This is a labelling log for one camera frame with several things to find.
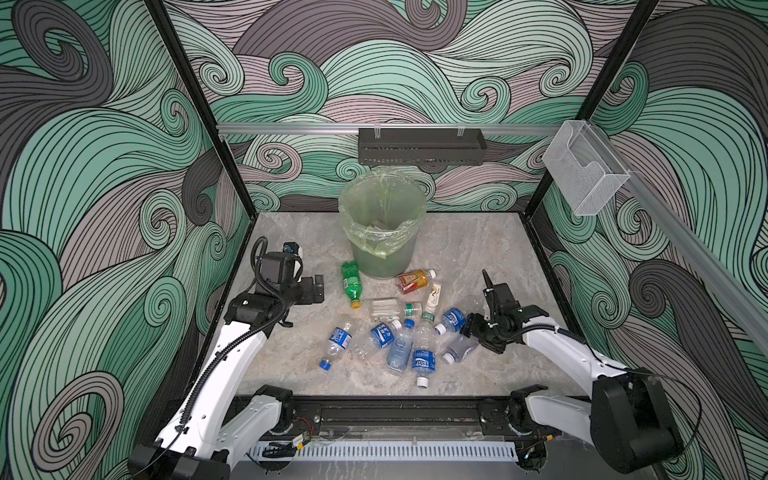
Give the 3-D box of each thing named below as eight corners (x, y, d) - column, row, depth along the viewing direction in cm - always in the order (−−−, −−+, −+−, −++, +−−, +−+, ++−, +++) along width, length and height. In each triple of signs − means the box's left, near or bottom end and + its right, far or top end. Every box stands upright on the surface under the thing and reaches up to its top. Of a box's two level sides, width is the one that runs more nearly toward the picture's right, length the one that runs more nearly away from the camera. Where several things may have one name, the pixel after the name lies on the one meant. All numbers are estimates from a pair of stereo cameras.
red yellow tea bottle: (400, 296, 97) (401, 289, 94) (395, 282, 101) (396, 275, 97) (437, 286, 100) (439, 279, 96) (430, 273, 103) (432, 265, 100)
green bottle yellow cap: (347, 311, 95) (346, 303, 91) (341, 271, 105) (340, 262, 101) (365, 307, 96) (365, 299, 92) (358, 268, 106) (357, 259, 102)
